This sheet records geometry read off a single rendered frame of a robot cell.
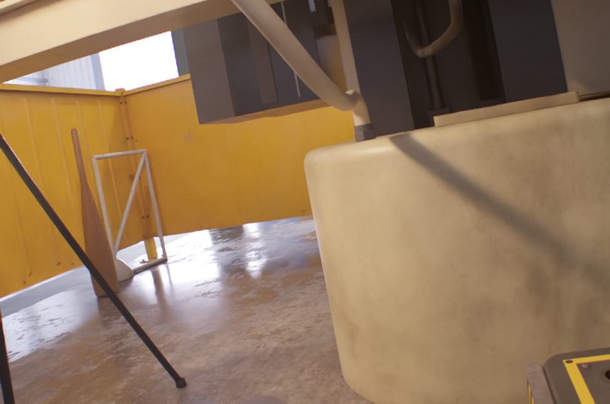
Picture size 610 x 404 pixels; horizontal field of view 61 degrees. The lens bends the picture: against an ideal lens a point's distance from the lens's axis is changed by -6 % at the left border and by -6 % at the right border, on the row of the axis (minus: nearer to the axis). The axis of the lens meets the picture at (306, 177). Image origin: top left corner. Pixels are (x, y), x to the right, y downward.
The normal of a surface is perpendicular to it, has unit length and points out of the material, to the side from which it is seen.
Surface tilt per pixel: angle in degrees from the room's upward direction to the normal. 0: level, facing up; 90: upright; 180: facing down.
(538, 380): 0
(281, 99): 90
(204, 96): 90
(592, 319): 90
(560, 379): 0
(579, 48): 90
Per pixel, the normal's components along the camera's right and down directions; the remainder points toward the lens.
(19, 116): 0.95, -0.16
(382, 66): -0.25, 0.11
